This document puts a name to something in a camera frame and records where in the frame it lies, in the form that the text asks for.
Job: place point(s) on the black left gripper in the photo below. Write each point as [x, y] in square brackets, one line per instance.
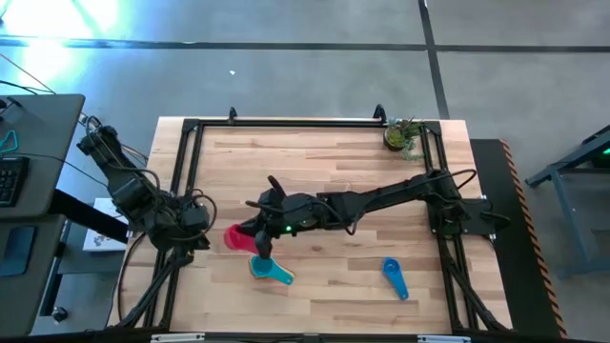
[186, 236]

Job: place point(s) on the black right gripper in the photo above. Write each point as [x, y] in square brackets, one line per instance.
[295, 214]

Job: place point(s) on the pink-red measuring cup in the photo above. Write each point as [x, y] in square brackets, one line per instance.
[236, 240]

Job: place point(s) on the teal measuring cup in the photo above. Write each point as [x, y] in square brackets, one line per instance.
[262, 268]

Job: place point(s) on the orange measuring cup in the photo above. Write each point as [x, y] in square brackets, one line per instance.
[251, 272]

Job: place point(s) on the small blue measuring cup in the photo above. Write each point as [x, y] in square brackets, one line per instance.
[392, 268]

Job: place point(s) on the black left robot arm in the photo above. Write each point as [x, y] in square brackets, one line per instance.
[128, 190]

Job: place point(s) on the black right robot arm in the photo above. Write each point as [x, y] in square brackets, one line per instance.
[391, 197]

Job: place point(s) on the white box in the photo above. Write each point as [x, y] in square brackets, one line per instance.
[100, 240]

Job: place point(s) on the black desk support beam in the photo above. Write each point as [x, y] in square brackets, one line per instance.
[76, 209]

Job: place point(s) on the black caster wheel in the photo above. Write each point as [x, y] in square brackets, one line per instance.
[60, 315]

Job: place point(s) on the small potted plant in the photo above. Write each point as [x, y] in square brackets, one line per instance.
[394, 137]

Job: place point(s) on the dark mouse pad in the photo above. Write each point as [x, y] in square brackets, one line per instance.
[16, 252]

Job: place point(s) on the grey desk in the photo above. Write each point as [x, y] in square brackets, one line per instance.
[47, 133]
[24, 305]

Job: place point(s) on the black keyboard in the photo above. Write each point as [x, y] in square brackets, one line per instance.
[12, 181]

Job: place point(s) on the teal triangular loop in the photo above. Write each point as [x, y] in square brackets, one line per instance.
[16, 140]

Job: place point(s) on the black hazard-striped floor mat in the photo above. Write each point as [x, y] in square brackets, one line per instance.
[512, 286]

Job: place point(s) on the blue-grey metal cart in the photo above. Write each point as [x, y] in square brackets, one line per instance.
[567, 162]

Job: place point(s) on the white metal bracket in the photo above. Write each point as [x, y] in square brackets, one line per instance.
[176, 338]
[443, 339]

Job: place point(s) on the black aluminium table frame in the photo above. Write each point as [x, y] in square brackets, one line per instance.
[286, 123]

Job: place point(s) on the black frame bracket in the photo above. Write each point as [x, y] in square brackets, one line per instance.
[380, 112]
[232, 113]

